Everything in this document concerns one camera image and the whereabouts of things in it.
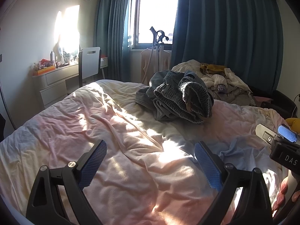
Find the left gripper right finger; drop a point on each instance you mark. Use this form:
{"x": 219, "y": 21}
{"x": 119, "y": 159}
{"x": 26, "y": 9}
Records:
{"x": 254, "y": 206}

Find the mustard yellow garment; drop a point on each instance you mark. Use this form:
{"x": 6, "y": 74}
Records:
{"x": 212, "y": 69}

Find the light blue cloth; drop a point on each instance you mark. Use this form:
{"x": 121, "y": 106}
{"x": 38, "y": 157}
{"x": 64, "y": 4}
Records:
{"x": 244, "y": 152}

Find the pink cream bed duvet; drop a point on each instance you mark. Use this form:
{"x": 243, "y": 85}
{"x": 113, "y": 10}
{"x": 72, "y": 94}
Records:
{"x": 145, "y": 178}

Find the white black chair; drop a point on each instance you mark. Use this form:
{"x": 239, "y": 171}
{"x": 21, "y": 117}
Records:
{"x": 89, "y": 62}

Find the garment steamer stand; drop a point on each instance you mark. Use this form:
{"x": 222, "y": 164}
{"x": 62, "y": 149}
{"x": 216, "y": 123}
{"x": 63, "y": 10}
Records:
{"x": 157, "y": 47}

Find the cream puffer jacket pile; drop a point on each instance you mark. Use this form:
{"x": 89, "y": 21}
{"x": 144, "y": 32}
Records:
{"x": 238, "y": 92}

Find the white spray bottle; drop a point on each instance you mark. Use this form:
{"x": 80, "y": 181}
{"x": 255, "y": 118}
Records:
{"x": 52, "y": 57}

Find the person right hand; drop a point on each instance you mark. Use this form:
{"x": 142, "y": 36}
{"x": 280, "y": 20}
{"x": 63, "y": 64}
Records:
{"x": 280, "y": 200}

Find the orange tray with items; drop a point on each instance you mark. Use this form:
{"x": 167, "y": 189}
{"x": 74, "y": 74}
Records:
{"x": 43, "y": 66}

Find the window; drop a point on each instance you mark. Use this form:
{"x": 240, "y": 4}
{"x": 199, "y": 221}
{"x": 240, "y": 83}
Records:
{"x": 157, "y": 14}

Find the teal right curtain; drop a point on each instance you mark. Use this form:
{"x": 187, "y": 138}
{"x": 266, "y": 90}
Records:
{"x": 243, "y": 35}

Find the grey denim jeans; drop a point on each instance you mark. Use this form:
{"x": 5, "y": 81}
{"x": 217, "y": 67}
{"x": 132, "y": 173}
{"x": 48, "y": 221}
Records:
{"x": 172, "y": 95}

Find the teal curtain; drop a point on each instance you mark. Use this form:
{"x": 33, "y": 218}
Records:
{"x": 111, "y": 35}
{"x": 243, "y": 35}

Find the white desk with drawers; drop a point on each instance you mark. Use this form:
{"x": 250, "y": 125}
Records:
{"x": 53, "y": 86}

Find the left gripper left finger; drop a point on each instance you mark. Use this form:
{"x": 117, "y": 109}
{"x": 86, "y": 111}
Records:
{"x": 45, "y": 204}

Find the teal left curtain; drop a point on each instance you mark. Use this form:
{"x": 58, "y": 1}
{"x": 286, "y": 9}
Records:
{"x": 111, "y": 35}

